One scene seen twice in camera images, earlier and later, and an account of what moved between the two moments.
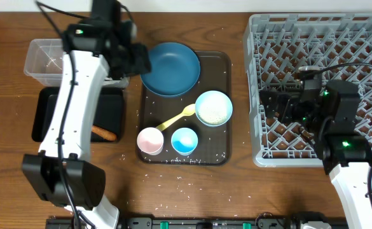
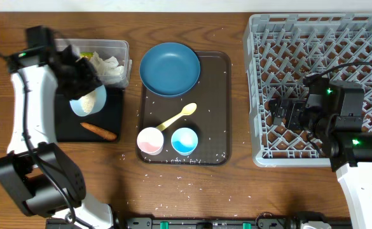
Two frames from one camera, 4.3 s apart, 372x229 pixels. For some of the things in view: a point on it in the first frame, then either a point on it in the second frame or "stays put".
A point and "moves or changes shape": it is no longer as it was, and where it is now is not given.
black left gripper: (138, 59) -> (78, 77)
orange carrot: (103, 133) stays put
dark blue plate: (175, 69) stays put
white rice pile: (213, 108) moves or changes shape
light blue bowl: (213, 108) moves or changes shape
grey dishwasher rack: (348, 47) stays put
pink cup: (150, 140) stays put
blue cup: (184, 140) stays put
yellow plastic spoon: (188, 110) stays put
